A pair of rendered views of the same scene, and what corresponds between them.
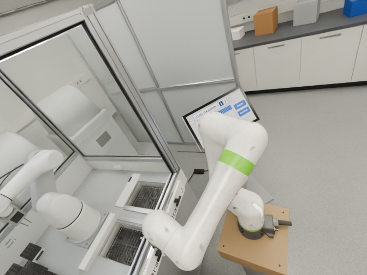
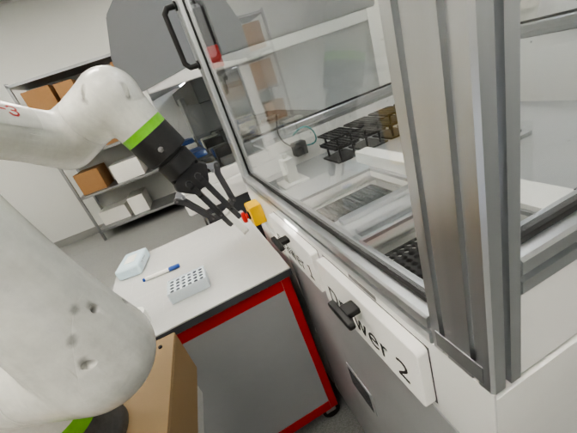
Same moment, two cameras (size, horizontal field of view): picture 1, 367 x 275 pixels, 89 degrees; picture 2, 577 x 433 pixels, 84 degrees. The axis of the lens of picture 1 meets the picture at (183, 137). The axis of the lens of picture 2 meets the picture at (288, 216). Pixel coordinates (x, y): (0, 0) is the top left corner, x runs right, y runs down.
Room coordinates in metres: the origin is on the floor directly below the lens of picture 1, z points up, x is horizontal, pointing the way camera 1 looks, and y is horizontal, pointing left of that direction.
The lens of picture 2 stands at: (1.00, -0.12, 1.29)
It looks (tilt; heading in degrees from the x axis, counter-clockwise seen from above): 24 degrees down; 132
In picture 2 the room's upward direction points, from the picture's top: 19 degrees counter-clockwise
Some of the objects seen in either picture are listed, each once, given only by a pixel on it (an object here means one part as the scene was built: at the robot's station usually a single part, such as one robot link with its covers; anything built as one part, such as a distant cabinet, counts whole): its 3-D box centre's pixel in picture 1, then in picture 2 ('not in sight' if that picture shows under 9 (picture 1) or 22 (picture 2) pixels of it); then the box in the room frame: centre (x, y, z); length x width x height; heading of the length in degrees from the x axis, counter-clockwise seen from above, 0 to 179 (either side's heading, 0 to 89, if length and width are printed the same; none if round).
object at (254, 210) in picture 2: not in sight; (254, 212); (0.23, 0.58, 0.88); 0.07 x 0.05 x 0.07; 146
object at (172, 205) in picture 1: (175, 202); (364, 317); (0.78, 0.23, 0.87); 0.29 x 0.02 x 0.11; 146
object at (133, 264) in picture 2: not in sight; (133, 263); (-0.27, 0.32, 0.78); 0.15 x 0.10 x 0.04; 134
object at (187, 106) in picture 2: not in sight; (235, 106); (-0.72, 1.65, 1.13); 1.78 x 1.14 x 0.45; 146
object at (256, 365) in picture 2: not in sight; (228, 338); (0.01, 0.39, 0.38); 0.62 x 0.58 x 0.76; 146
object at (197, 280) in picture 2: not in sight; (188, 283); (0.13, 0.29, 0.78); 0.12 x 0.08 x 0.04; 54
